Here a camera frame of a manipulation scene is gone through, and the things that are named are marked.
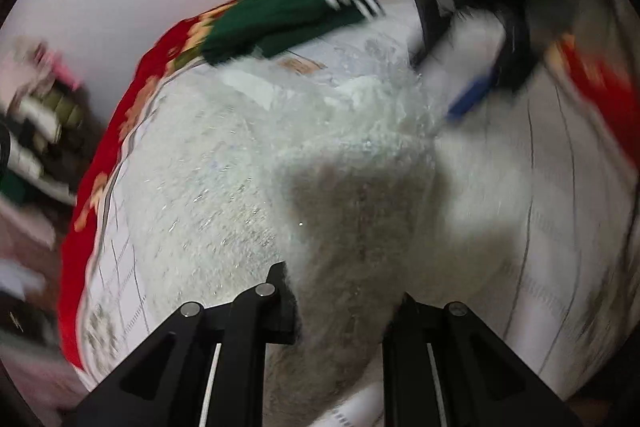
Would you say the white fluffy sweater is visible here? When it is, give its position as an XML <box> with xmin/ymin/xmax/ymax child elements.
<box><xmin>122</xmin><ymin>23</ymin><xmax>523</xmax><ymax>426</ymax></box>

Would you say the dark green folded garment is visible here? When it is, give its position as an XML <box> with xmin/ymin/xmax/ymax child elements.
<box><xmin>200</xmin><ymin>0</ymin><xmax>384</xmax><ymax>65</ymax></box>

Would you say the white quilted floral mat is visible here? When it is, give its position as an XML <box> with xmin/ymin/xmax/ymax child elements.
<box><xmin>76</xmin><ymin>0</ymin><xmax>639</xmax><ymax>426</ymax></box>

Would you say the red floral blanket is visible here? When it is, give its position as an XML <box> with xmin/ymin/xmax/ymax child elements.
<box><xmin>58</xmin><ymin>0</ymin><xmax>639</xmax><ymax>372</ymax></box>

